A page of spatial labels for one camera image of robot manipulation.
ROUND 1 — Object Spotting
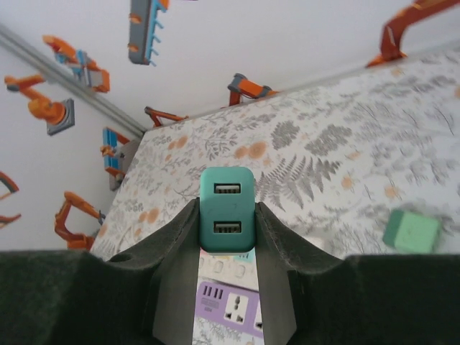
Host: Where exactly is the floral patterned table mat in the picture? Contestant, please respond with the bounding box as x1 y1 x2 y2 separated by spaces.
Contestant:
89 45 460 345

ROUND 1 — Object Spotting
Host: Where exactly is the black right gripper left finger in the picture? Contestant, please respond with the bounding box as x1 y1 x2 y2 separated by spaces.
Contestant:
0 198 202 345

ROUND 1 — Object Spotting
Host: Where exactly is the white power strip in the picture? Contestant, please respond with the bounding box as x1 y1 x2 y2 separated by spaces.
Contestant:
198 249 258 290

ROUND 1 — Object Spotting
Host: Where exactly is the mint green plug adapter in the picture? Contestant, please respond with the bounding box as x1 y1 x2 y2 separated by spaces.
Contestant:
381 210 442 253

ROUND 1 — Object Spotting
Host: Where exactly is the aluminium frame post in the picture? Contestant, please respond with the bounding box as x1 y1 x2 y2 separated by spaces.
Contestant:
0 23 148 139

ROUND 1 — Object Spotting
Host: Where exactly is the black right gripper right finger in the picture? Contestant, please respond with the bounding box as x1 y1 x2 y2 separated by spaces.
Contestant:
254 202 460 345

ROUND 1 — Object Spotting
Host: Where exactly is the purple power strip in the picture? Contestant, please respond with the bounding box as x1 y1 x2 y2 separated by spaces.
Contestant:
193 281 265 339

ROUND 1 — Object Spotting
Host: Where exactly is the teal plug adapter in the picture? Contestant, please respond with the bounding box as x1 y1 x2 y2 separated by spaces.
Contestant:
199 166 257 257

